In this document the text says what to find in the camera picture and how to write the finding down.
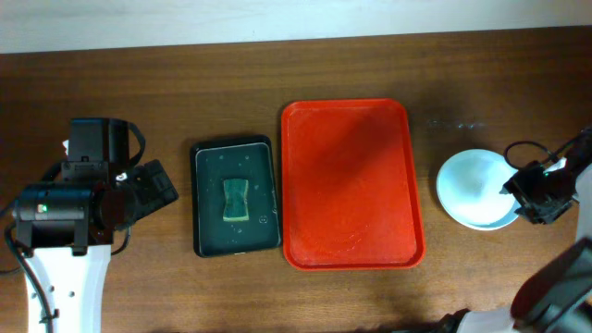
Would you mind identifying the green yellow sponge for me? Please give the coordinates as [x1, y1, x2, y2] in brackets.
[223, 179, 249, 222]

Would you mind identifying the light blue plate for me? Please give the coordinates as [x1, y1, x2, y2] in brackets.
[436, 149, 520, 231]

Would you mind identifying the red plastic tray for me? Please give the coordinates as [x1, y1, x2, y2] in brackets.
[281, 98, 426, 271]

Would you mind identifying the black plastic tray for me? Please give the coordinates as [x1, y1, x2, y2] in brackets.
[190, 135, 281, 258]

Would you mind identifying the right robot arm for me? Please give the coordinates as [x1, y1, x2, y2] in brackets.
[433, 128, 591, 332]

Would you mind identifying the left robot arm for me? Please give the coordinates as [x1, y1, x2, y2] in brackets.
[5, 118, 179, 332]

